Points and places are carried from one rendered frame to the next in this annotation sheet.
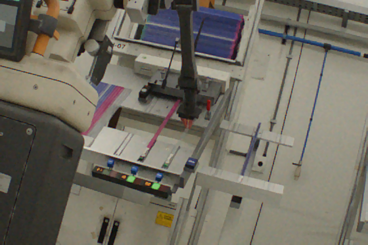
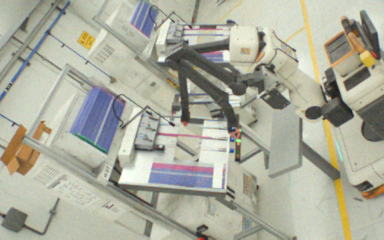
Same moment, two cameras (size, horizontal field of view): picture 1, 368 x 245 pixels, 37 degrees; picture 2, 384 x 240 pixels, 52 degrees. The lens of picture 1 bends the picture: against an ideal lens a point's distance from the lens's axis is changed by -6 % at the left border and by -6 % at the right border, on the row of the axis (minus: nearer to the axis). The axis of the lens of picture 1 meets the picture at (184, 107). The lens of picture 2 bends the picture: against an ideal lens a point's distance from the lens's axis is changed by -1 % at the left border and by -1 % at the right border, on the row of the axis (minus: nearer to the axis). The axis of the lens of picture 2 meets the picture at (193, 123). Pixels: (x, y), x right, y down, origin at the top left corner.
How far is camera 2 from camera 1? 328 cm
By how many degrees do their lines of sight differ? 73
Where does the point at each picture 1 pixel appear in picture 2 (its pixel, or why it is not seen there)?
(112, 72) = (132, 175)
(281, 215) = not seen: hidden behind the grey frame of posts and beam
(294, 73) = (4, 142)
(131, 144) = (211, 146)
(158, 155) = (215, 132)
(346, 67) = (8, 106)
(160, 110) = (171, 140)
